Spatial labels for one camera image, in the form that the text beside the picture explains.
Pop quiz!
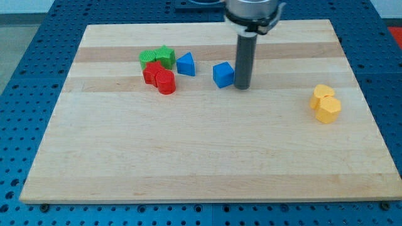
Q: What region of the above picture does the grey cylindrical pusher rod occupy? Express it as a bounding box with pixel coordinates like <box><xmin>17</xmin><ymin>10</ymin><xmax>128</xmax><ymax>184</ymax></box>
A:
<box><xmin>234</xmin><ymin>35</ymin><xmax>257</xmax><ymax>90</ymax></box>

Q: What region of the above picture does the blue triangle block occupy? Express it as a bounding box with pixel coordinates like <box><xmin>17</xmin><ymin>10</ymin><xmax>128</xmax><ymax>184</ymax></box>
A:
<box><xmin>176</xmin><ymin>52</ymin><xmax>195</xmax><ymax>77</ymax></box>

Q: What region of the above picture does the green round block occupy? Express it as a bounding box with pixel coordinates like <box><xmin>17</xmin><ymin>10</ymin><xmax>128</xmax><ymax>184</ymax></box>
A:
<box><xmin>139</xmin><ymin>50</ymin><xmax>156</xmax><ymax>70</ymax></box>

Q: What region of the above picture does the light wooden board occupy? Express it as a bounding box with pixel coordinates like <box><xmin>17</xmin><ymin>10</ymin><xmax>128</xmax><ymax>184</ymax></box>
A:
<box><xmin>19</xmin><ymin>19</ymin><xmax>401</xmax><ymax>204</ymax></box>

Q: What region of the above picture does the yellow heart block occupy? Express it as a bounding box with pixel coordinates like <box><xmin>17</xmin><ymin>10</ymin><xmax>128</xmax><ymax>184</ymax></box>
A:
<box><xmin>309</xmin><ymin>84</ymin><xmax>335</xmax><ymax>109</ymax></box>

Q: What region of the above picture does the yellow hexagon block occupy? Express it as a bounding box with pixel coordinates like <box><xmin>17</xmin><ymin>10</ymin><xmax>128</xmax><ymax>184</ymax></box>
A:
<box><xmin>315</xmin><ymin>96</ymin><xmax>342</xmax><ymax>124</ymax></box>

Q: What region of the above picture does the red cylinder block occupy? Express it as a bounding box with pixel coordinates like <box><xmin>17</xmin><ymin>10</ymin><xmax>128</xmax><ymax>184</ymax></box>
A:
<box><xmin>155</xmin><ymin>69</ymin><xmax>176</xmax><ymax>95</ymax></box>

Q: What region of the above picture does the green star block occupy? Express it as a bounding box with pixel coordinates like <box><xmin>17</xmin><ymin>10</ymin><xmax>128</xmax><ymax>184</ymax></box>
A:
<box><xmin>155</xmin><ymin>45</ymin><xmax>176</xmax><ymax>70</ymax></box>

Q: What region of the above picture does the red star block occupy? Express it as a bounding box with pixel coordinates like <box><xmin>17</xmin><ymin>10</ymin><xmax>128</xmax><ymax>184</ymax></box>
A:
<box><xmin>143</xmin><ymin>61</ymin><xmax>165</xmax><ymax>87</ymax></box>

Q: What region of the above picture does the dark blue base plate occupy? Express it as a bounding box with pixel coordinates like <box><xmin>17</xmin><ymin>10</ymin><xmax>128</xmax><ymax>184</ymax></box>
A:
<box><xmin>173</xmin><ymin>0</ymin><xmax>224</xmax><ymax>12</ymax></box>

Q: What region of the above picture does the blue cube block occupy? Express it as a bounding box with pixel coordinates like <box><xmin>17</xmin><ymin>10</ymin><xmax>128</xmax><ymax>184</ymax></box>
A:
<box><xmin>212</xmin><ymin>62</ymin><xmax>234</xmax><ymax>89</ymax></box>

